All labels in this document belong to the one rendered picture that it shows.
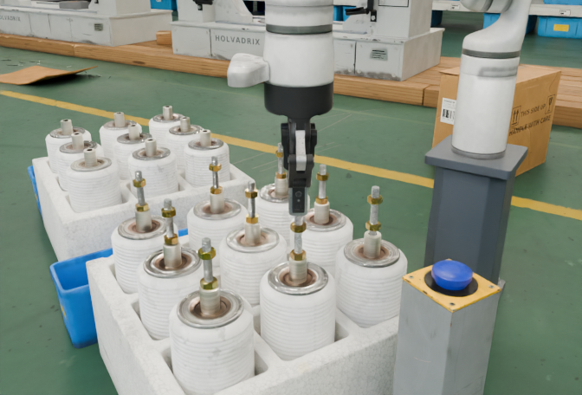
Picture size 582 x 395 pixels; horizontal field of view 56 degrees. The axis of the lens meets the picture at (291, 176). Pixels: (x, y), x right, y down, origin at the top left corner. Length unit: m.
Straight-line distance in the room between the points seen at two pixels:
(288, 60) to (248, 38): 2.49
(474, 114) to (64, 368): 0.79
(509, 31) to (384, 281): 0.46
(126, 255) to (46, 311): 0.38
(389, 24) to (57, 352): 2.10
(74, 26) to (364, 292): 3.53
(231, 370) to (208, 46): 2.70
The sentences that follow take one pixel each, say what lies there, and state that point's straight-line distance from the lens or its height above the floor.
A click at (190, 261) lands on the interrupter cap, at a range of 0.74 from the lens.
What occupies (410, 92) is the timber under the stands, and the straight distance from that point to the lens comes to 2.55.
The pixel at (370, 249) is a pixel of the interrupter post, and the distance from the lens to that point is 0.74.
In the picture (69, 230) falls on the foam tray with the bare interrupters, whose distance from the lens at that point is 1.08.
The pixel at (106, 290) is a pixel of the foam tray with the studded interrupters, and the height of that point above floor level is 0.18.
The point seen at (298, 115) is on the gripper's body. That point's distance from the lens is 0.57.
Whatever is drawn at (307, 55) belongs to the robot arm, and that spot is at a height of 0.53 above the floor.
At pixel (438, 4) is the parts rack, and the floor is 0.22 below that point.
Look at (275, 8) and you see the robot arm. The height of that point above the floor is 0.58.
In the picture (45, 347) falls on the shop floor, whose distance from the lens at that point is 1.07.
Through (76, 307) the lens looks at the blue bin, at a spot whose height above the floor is 0.08.
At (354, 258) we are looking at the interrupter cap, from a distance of 0.74.
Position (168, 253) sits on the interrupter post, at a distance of 0.73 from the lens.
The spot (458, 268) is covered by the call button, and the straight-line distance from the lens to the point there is 0.59.
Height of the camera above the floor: 0.62
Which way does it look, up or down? 22 degrees down
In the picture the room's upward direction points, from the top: straight up
